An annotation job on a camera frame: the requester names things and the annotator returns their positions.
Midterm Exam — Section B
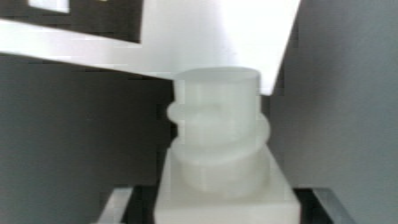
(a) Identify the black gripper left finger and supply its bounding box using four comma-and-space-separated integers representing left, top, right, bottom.
89, 186, 137, 224

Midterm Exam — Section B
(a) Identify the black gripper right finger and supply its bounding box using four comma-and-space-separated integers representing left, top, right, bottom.
294, 188, 356, 224

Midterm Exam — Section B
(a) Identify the white table leg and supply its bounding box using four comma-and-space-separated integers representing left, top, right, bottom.
155, 67, 301, 224

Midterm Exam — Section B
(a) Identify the fiducial marker sheet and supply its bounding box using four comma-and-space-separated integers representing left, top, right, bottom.
0, 0, 303, 95

